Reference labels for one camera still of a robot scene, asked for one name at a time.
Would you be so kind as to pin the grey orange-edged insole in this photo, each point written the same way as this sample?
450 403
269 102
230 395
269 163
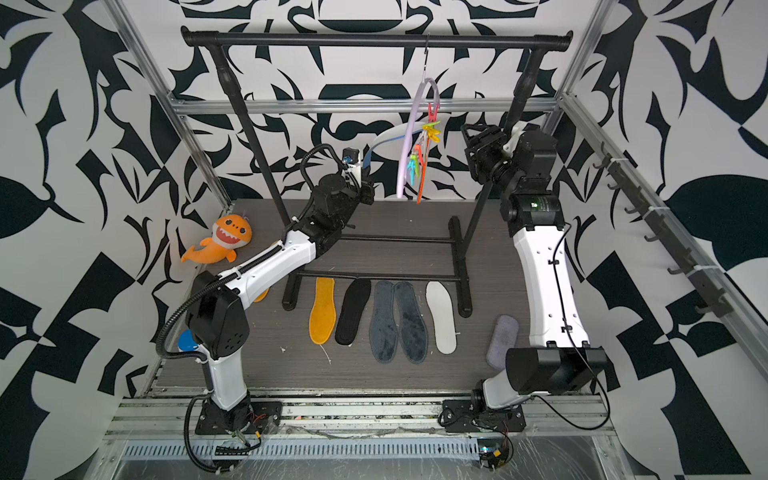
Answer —
422 154

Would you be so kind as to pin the orange fuzzy insole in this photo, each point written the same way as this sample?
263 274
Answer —
261 296
323 316

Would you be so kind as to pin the orange shark plush toy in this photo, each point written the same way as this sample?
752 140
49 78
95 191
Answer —
228 234

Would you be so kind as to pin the white cable duct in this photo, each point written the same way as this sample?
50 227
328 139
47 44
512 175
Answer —
324 449

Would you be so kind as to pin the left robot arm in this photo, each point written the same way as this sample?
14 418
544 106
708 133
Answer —
211 326

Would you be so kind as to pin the black foam insole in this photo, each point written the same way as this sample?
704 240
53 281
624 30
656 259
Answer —
353 306

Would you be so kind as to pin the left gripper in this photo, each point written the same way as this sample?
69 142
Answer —
360 192

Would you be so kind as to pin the blue round button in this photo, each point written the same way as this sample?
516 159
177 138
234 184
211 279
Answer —
186 342

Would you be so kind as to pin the white orange-edged insole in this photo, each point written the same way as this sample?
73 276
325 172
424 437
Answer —
396 133

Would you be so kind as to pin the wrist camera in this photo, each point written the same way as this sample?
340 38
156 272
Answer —
517 130
352 165

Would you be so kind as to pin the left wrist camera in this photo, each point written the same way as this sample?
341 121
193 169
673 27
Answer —
352 165

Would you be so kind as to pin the grey fabric case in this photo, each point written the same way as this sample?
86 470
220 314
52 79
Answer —
504 337

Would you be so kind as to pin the lilac round clip hanger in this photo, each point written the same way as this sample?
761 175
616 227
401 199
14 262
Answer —
427 93

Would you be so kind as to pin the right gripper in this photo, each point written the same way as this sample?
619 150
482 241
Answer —
495 134

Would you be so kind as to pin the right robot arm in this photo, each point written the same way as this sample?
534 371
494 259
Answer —
560 358

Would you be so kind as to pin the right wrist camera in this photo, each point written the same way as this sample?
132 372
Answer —
517 130

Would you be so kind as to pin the dark grey felt insole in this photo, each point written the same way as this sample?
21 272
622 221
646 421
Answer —
413 332
383 332

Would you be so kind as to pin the black garment rack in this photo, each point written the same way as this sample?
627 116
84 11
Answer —
537 46

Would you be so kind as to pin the wall hook rail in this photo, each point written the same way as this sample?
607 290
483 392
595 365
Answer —
689 260

